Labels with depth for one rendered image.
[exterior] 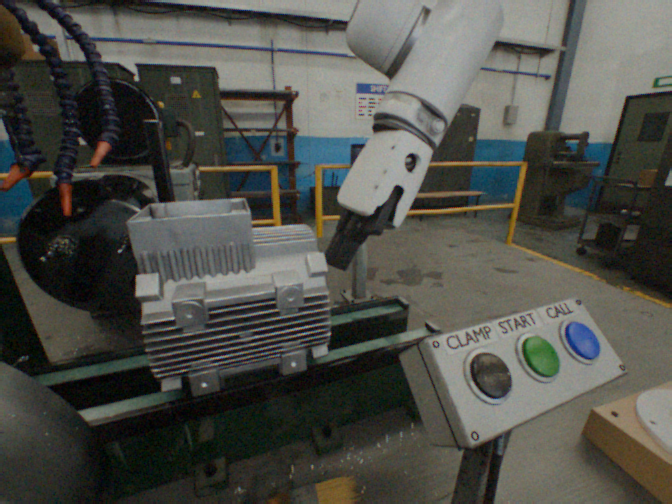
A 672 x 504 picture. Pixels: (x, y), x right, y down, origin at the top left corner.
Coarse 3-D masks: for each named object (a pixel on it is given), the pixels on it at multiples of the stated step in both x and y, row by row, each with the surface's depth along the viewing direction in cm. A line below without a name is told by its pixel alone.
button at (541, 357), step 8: (536, 336) 22; (528, 344) 21; (536, 344) 21; (544, 344) 22; (528, 352) 21; (536, 352) 21; (544, 352) 21; (552, 352) 21; (528, 360) 21; (536, 360) 21; (544, 360) 21; (552, 360) 21; (536, 368) 20; (544, 368) 20; (552, 368) 21; (544, 376) 20; (552, 376) 21
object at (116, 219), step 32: (96, 192) 47; (128, 192) 49; (32, 224) 46; (64, 224) 47; (96, 224) 48; (32, 256) 47; (64, 256) 46; (96, 256) 50; (128, 256) 52; (64, 288) 50; (96, 288) 52; (128, 288) 54
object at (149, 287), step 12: (312, 264) 34; (324, 264) 35; (144, 276) 29; (156, 276) 29; (312, 276) 35; (144, 288) 29; (156, 288) 29; (144, 300) 29; (156, 300) 30; (312, 348) 38; (324, 348) 39; (168, 384) 33; (180, 384) 33
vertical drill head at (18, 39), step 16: (0, 16) 23; (0, 32) 23; (16, 32) 25; (0, 48) 24; (16, 48) 26; (0, 64) 27; (16, 64) 28; (0, 80) 27; (0, 96) 27; (0, 112) 28; (16, 144) 30; (16, 160) 30
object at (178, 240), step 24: (144, 216) 33; (168, 216) 38; (192, 216) 30; (216, 216) 31; (240, 216) 32; (144, 240) 29; (168, 240) 30; (192, 240) 31; (216, 240) 32; (240, 240) 33; (144, 264) 30; (168, 264) 31; (192, 264) 32; (216, 264) 33; (240, 264) 34
